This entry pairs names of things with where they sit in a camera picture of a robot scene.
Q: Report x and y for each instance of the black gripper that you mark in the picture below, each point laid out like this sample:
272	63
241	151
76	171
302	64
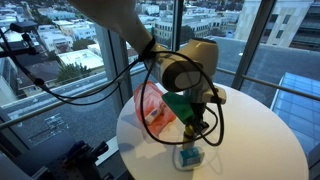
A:
197	113

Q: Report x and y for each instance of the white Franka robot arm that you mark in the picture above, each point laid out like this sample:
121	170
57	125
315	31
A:
180	66

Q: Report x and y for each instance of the metal window railing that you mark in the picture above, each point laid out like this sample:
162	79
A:
283	87
20	118

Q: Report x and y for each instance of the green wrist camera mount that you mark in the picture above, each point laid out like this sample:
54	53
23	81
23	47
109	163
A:
178	106

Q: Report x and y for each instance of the dark bottle with yellow lid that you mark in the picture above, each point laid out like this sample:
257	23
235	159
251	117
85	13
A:
189	140

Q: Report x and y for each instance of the white Pantene bottle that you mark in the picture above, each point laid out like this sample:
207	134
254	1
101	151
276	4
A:
154	115

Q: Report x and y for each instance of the orange plastic bag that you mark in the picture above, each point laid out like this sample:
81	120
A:
150	96

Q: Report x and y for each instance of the blue Mentos gum container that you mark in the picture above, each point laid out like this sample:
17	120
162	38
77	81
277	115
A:
190	158

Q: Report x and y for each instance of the black clamp stand with orange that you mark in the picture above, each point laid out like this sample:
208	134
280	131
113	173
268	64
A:
83	160

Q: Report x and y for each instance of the black camera on stand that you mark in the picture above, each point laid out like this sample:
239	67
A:
23	26

